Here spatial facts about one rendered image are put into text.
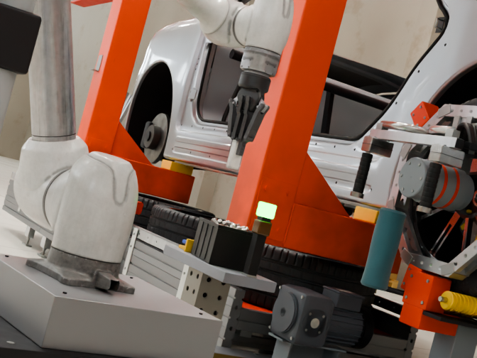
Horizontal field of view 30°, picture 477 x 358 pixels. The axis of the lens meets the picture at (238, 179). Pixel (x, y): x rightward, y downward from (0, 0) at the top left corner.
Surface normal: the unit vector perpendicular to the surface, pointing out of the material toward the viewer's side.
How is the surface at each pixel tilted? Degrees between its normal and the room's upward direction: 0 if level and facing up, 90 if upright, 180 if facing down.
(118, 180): 71
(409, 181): 90
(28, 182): 104
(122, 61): 90
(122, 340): 90
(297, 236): 90
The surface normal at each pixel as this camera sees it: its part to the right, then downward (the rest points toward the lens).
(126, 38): 0.46, 0.11
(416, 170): -0.85, -0.23
